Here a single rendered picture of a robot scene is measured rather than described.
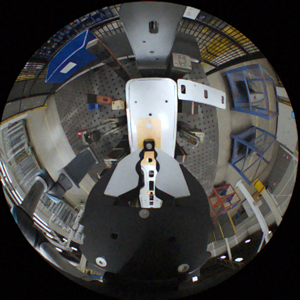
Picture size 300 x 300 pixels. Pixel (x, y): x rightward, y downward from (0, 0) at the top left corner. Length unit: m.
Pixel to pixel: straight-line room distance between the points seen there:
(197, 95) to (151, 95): 0.21
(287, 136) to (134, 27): 7.89
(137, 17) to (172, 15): 0.07
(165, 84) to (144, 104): 0.13
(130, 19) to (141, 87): 0.29
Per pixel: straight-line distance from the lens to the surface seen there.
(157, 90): 0.39
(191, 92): 0.43
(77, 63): 0.55
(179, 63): 0.40
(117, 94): 0.75
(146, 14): 0.24
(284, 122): 7.76
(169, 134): 0.40
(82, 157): 0.88
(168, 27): 0.27
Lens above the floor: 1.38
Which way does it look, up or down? 64 degrees down
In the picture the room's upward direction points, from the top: 176 degrees counter-clockwise
